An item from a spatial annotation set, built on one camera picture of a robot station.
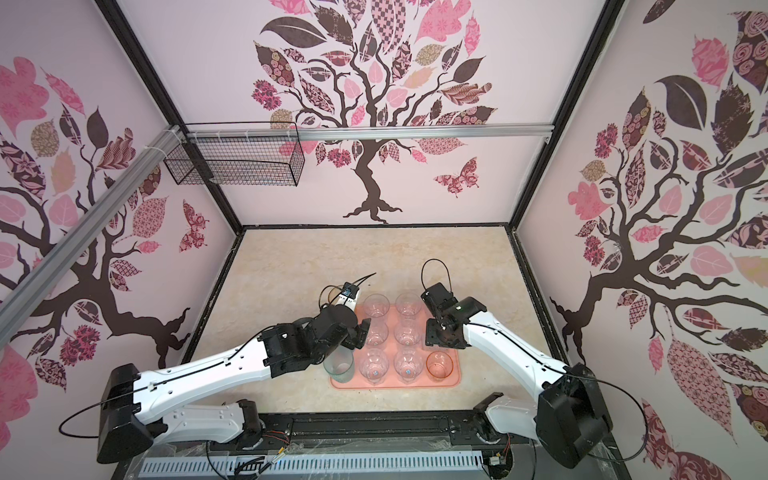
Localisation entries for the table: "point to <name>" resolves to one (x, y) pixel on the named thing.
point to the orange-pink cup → (439, 365)
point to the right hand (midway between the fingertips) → (439, 335)
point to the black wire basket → (242, 153)
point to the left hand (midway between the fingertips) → (356, 320)
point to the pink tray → (404, 333)
